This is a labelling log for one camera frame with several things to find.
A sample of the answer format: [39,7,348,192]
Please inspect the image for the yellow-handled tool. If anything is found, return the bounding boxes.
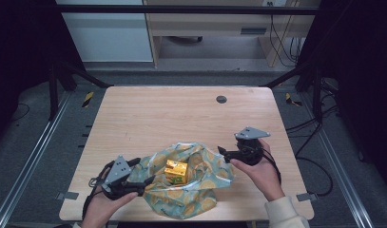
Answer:
[284,92,303,107]
[82,91,95,108]

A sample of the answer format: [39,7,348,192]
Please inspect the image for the white cabinet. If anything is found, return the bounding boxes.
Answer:
[56,0,154,63]

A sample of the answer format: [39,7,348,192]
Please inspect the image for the hand-held gripper black cable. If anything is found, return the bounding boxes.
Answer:
[261,145,282,186]
[82,161,116,222]

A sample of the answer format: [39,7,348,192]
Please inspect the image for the yellow-handled tool left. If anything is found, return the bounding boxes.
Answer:
[82,91,95,108]

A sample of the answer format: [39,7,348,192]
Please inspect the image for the left hand-held gripper black cable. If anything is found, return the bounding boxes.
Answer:
[82,161,116,222]

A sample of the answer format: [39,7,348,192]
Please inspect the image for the hanging black cables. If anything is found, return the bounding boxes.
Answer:
[266,1,306,68]

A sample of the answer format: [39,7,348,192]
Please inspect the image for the yellow juice box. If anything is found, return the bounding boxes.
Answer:
[164,159,189,185]

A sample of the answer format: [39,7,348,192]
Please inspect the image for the black frame crossbar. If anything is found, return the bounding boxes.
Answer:
[54,4,320,15]

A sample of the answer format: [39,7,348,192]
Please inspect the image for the black floor cable loop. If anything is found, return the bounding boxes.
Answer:
[295,156,335,198]

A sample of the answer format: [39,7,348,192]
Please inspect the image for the right hand-held gripper black cable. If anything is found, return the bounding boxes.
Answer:
[261,145,282,186]

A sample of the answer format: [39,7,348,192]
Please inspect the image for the person's left hand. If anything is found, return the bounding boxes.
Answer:
[81,189,140,228]

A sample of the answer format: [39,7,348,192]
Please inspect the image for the yellow-handled tool right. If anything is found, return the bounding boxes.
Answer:
[284,92,303,107]

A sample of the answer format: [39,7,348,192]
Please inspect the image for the light wooden desk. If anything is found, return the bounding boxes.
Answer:
[143,0,320,68]

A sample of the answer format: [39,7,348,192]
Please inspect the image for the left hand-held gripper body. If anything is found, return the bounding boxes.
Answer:
[89,154,142,201]

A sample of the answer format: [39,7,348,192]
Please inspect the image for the person's right hand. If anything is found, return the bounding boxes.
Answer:
[229,138,286,202]

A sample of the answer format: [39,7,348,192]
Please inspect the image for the aluminium rail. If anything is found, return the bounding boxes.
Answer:
[300,93,376,228]
[0,91,72,228]

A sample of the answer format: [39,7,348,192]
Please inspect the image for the teal orange-print cloth bag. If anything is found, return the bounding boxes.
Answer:
[127,142,237,220]

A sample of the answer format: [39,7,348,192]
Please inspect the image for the black metal frame stand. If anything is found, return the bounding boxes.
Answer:
[48,60,114,122]
[261,61,324,124]

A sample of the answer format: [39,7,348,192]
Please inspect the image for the thin black floor cable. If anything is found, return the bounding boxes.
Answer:
[9,103,31,123]

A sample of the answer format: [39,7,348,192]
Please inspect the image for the grey table bracket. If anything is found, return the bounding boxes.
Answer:
[296,192,319,202]
[55,191,80,201]

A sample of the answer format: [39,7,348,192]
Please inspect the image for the black floor cables bundle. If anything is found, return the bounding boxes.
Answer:
[285,79,341,158]

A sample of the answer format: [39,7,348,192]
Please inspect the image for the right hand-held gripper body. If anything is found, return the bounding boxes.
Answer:
[234,126,272,166]

